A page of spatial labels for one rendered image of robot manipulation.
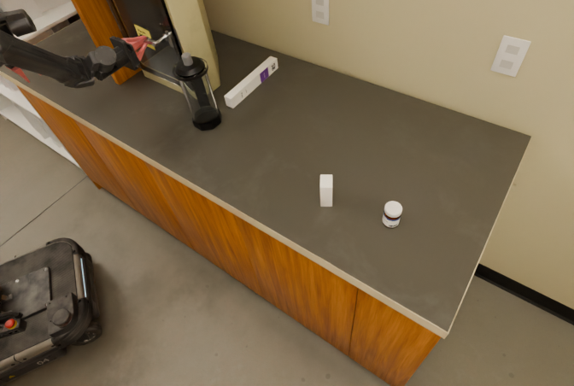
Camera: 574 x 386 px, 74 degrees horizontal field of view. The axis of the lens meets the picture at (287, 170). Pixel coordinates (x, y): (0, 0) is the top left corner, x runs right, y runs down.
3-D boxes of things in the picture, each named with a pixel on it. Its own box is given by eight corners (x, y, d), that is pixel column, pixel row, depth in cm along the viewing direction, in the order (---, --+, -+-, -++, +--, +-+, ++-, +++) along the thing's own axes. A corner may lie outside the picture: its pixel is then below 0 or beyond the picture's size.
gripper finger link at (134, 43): (149, 32, 119) (126, 47, 115) (157, 52, 125) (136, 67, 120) (136, 27, 122) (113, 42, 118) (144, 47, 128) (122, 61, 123)
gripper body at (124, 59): (126, 39, 114) (107, 52, 111) (140, 67, 122) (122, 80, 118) (113, 34, 117) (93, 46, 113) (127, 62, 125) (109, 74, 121)
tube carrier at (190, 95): (207, 104, 138) (191, 53, 122) (228, 115, 133) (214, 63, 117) (185, 121, 133) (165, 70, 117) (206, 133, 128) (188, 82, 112)
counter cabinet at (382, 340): (172, 125, 275) (120, 5, 206) (454, 269, 189) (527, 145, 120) (97, 188, 243) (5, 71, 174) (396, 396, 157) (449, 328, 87)
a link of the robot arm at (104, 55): (61, 61, 111) (74, 89, 111) (63, 44, 101) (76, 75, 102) (104, 54, 117) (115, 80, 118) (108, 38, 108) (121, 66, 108)
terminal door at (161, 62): (140, 67, 150) (91, -40, 120) (195, 91, 137) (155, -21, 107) (139, 67, 150) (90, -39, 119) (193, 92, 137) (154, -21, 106)
